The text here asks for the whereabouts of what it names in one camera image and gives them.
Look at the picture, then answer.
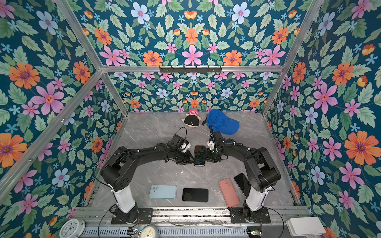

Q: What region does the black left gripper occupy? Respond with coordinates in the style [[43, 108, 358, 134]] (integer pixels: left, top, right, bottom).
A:
[[173, 149, 198, 165]]

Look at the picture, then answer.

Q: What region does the black smartphone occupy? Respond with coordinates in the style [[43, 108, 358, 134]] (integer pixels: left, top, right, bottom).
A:
[[234, 173, 252, 197], [194, 145, 207, 165]]

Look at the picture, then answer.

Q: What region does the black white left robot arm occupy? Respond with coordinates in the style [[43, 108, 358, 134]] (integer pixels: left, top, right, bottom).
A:
[[100, 134, 193, 224]]

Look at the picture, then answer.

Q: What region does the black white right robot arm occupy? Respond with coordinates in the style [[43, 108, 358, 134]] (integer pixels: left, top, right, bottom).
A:
[[206, 130, 281, 223]]

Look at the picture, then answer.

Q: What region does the light blue phone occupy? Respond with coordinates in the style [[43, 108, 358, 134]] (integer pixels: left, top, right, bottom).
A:
[[149, 185, 177, 200]]

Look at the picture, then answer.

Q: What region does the pink phone case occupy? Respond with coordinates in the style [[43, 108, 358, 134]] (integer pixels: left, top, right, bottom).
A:
[[218, 178, 240, 207]]

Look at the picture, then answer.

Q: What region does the blue baseball cap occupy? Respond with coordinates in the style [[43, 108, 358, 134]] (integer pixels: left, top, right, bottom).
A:
[[201, 109, 240, 135]]

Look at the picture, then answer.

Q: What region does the plush doll pink striped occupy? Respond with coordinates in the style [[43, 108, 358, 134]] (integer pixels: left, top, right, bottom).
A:
[[183, 108, 201, 128]]

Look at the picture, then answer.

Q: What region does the round timer gauge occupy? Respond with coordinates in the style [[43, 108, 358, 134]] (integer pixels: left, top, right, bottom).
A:
[[139, 225, 159, 238]]

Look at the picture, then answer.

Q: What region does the white rectangular box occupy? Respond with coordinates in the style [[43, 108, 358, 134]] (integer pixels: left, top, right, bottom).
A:
[[286, 217, 326, 237]]

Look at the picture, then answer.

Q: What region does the white vented strip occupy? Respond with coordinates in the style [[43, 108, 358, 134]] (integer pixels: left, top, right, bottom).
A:
[[81, 227, 248, 238]]

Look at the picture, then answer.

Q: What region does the white round clock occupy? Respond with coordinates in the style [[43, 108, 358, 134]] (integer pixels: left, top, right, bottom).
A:
[[59, 218, 86, 238]]

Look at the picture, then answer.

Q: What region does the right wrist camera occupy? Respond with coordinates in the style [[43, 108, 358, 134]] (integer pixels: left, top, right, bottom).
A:
[[207, 140, 215, 151]]

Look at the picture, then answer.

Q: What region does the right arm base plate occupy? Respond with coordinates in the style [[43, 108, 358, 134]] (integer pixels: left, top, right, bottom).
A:
[[228, 207, 271, 224]]

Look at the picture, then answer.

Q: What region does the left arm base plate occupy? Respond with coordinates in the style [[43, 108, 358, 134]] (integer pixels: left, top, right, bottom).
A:
[[111, 208, 153, 225]]

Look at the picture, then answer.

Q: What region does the black hook rail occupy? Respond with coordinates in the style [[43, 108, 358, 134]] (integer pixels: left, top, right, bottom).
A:
[[159, 66, 222, 73]]

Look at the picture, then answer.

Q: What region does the aluminium front rail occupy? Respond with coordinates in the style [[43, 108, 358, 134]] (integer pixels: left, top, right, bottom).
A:
[[72, 206, 312, 224]]

